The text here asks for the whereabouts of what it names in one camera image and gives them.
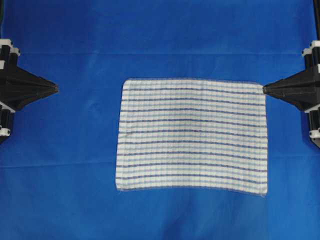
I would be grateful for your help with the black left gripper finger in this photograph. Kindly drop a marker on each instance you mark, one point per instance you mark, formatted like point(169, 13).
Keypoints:
point(9, 69)
point(16, 103)

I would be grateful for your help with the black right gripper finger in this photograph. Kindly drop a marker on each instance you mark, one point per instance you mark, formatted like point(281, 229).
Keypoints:
point(310, 77)
point(307, 102)

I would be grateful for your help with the blue striped white towel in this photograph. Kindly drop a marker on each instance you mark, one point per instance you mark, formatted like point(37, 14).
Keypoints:
point(192, 133)

